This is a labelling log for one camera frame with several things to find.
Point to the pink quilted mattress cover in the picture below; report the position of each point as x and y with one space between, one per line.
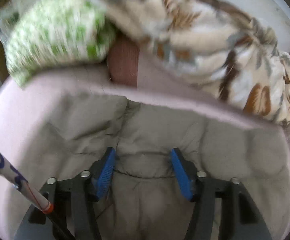
23 109

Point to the leaf print fleece blanket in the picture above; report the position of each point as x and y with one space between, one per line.
213 45

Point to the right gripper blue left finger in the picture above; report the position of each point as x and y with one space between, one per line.
89 187

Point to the green white patterned pillow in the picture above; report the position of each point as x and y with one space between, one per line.
57 33

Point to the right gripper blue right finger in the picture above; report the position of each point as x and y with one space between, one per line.
197 189

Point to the maroon pillow under blanket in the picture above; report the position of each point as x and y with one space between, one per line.
122 61

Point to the olive quilted hooded jacket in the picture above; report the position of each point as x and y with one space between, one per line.
144 201

